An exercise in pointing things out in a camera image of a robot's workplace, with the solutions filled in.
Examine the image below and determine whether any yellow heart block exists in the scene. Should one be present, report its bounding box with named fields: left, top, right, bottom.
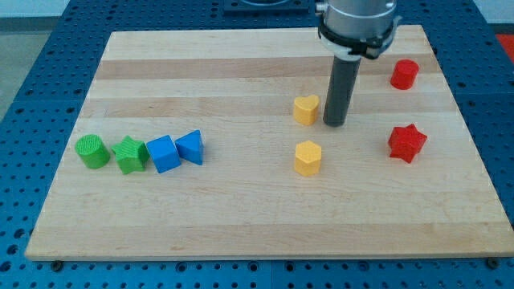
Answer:
left=293, top=95, right=320, bottom=126

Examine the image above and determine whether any wooden board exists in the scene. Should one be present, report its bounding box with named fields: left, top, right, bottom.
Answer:
left=26, top=25, right=513, bottom=261

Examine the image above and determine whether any red star block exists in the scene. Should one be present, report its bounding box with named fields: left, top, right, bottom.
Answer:
left=388, top=124, right=428, bottom=164

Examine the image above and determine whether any blue triangle block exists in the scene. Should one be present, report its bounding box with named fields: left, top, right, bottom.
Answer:
left=175, top=130, right=204, bottom=165

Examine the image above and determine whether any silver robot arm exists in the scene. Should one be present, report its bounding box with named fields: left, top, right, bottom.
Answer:
left=316, top=0, right=401, bottom=62

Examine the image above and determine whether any green star block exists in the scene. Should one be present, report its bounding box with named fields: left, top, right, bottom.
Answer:
left=111, top=136, right=149, bottom=174

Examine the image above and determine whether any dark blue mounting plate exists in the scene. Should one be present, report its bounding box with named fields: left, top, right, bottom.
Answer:
left=222, top=0, right=311, bottom=14

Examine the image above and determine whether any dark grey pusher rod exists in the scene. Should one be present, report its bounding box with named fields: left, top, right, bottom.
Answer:
left=323, top=57, right=361, bottom=127

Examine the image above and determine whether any green cylinder block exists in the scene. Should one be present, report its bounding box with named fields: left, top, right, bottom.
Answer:
left=75, top=134, right=110, bottom=169

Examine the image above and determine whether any yellow hexagon block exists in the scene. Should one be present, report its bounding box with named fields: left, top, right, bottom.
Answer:
left=294, top=140, right=322, bottom=177

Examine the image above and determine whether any red cylinder block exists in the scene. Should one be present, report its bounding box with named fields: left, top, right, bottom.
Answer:
left=390, top=59, right=419, bottom=90

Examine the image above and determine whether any blue cube block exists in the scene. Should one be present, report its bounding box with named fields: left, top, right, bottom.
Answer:
left=146, top=135, right=182, bottom=173

